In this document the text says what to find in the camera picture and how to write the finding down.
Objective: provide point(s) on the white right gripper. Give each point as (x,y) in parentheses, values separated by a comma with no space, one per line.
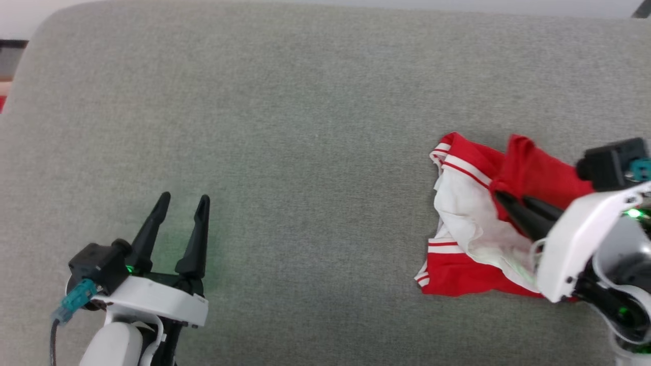
(574,244)

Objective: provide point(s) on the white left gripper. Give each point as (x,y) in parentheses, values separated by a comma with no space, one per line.
(163,297)

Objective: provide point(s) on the red garment with white trim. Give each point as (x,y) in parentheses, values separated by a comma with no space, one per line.
(529,173)

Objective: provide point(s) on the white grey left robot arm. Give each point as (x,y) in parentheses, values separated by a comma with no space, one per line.
(114,345)

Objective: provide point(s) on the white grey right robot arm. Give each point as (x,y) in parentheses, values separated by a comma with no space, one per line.
(623,284)

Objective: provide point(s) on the grey fabric sofa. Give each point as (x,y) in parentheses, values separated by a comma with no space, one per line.
(305,152)

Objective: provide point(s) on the dark background object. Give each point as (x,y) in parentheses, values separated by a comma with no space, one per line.
(11,58)

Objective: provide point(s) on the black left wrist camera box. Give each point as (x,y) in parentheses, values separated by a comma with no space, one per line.
(99,264)

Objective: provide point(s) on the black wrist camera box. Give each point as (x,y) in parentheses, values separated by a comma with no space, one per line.
(610,162)
(99,264)

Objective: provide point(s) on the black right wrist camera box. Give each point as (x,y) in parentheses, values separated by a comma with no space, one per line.
(610,162)

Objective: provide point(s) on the teal left camera connector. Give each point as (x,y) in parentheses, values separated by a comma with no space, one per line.
(76,300)

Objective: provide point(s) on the teal camera connector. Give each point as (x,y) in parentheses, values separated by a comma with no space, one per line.
(76,300)
(642,169)

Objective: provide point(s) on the teal right camera connector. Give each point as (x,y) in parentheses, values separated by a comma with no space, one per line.
(642,169)

